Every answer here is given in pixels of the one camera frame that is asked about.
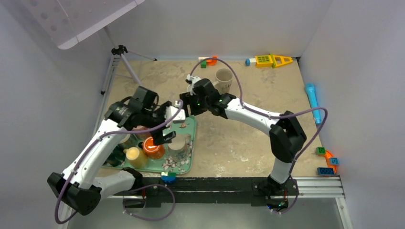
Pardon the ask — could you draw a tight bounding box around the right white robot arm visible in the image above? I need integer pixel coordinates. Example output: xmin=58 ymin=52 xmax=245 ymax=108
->
xmin=180 ymin=75 xmax=307 ymax=194

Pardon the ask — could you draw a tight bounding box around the cream mug with seahorse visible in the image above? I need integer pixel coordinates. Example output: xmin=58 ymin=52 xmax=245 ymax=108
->
xmin=167 ymin=135 xmax=190 ymax=162

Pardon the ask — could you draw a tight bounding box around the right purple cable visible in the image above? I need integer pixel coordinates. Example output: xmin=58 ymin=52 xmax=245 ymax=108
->
xmin=189 ymin=57 xmax=329 ymax=215

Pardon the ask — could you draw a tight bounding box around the blue toy flashlight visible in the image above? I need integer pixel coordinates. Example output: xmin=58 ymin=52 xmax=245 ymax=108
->
xmin=305 ymin=83 xmax=321 ymax=125

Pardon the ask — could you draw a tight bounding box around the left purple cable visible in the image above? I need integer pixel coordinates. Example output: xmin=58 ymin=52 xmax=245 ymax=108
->
xmin=54 ymin=100 xmax=185 ymax=225

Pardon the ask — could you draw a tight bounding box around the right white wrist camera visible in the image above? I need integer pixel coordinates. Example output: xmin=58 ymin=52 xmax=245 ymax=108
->
xmin=185 ymin=74 xmax=201 ymax=92

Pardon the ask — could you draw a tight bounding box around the dark blue toy block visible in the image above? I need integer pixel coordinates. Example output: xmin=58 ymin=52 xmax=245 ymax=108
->
xmin=317 ymin=167 xmax=335 ymax=177

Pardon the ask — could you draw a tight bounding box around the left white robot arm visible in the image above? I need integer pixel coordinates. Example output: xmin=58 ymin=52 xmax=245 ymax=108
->
xmin=47 ymin=86 xmax=185 ymax=224

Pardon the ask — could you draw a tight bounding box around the dark green mug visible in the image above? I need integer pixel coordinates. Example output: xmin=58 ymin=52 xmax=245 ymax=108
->
xmin=104 ymin=146 xmax=126 ymax=167

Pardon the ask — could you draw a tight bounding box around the blue white toy block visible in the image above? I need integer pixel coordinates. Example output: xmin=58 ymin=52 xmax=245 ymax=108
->
xmin=245 ymin=58 xmax=256 ymax=66

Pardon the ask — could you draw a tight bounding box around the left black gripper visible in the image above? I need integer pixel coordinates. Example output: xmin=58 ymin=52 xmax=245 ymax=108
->
xmin=140 ymin=101 xmax=176 ymax=145

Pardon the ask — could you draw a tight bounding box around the cream mug with basket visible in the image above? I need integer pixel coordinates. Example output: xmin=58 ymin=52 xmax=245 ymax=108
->
xmin=213 ymin=68 xmax=234 ymax=94

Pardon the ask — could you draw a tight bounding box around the light blue toy block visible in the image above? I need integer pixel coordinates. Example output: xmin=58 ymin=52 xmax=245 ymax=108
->
xmin=329 ymin=157 xmax=340 ymax=166

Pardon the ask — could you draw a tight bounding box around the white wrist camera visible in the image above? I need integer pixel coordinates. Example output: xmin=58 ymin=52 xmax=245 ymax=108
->
xmin=165 ymin=106 xmax=186 ymax=126
xmin=185 ymin=74 xmax=201 ymax=92

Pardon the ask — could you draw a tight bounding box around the grey tripod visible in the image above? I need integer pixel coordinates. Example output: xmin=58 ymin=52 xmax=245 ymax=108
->
xmin=103 ymin=26 xmax=157 ymax=86

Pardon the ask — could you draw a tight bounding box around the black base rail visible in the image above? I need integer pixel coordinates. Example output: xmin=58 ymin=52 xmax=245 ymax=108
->
xmin=116 ymin=177 xmax=298 ymax=209

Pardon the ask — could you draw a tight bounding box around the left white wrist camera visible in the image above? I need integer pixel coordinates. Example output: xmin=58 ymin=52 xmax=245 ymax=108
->
xmin=165 ymin=106 xmax=186 ymax=126

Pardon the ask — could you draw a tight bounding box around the purple cable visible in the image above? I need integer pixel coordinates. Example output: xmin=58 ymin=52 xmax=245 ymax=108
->
xmin=54 ymin=100 xmax=185 ymax=225
xmin=189 ymin=57 xmax=329 ymax=215

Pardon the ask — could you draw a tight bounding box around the green floral tray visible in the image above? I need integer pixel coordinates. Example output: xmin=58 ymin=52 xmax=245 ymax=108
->
xmin=103 ymin=116 xmax=196 ymax=174

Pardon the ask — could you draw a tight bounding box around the blue butterfly mug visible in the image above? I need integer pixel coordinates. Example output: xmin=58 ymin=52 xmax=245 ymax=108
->
xmin=118 ymin=134 xmax=137 ymax=150

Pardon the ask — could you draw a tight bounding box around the blue green toy block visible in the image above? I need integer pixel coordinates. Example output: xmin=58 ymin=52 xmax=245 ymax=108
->
xmin=160 ymin=172 xmax=176 ymax=184

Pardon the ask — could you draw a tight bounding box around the orange mug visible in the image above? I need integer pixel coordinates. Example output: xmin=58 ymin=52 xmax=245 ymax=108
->
xmin=142 ymin=137 xmax=165 ymax=159

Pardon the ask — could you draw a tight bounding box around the white overhead panel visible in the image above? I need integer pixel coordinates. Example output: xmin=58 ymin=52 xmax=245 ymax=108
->
xmin=19 ymin=0 xmax=144 ymax=50

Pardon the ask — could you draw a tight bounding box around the yellow toy phone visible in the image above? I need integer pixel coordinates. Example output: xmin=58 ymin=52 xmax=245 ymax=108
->
xmin=255 ymin=54 xmax=293 ymax=69

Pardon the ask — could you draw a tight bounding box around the yellow mug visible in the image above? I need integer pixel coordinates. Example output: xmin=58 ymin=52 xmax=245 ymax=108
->
xmin=124 ymin=147 xmax=148 ymax=168

